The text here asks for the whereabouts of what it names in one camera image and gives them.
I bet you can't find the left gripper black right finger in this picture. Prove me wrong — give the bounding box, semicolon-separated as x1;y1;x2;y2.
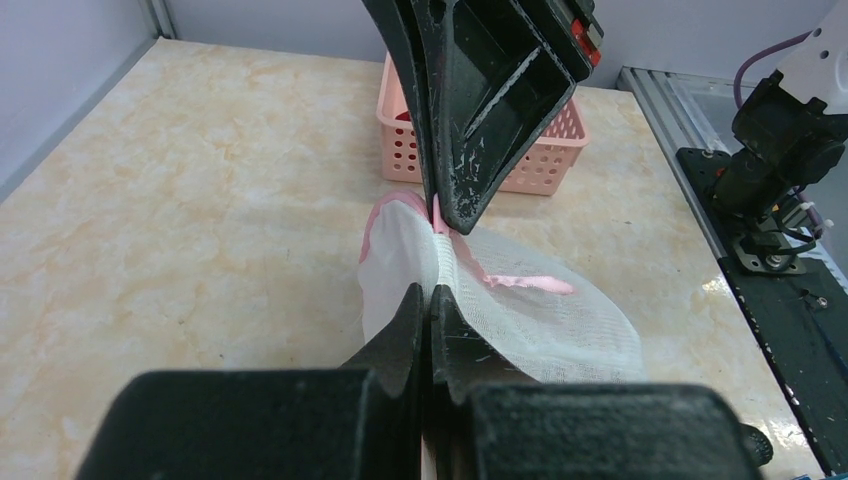
430;286;760;479

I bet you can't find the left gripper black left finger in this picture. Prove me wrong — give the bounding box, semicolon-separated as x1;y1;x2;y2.
77;284;424;479

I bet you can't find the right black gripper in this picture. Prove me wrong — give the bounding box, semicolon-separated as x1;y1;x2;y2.
362;0;604;234

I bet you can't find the white pink mesh laundry bag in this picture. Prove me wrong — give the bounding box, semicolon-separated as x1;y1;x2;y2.
358;191;647;383

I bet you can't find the pink plastic basket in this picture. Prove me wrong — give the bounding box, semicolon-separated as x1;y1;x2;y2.
376;56;589;196

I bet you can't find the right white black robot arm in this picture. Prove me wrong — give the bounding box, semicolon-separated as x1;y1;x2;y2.
366;1;847;234

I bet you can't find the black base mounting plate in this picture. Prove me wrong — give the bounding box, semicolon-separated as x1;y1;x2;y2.
676;148;847;475

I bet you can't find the aluminium frame rail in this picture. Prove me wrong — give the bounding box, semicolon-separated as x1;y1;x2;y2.
617;67;742;258

